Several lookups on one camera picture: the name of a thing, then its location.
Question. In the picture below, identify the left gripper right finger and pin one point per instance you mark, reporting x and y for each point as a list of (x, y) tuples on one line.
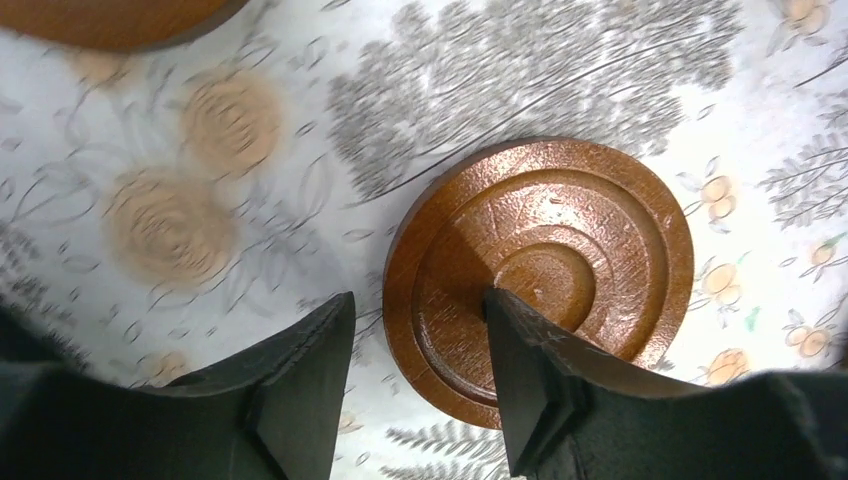
[(570, 410)]

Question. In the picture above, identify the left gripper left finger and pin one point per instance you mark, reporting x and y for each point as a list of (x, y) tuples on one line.
[(270, 411)]

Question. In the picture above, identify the brown wooden coaster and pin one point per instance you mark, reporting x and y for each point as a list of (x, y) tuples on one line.
[(117, 25), (584, 233)]

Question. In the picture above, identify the floral tablecloth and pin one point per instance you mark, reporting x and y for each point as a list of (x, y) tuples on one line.
[(162, 211)]

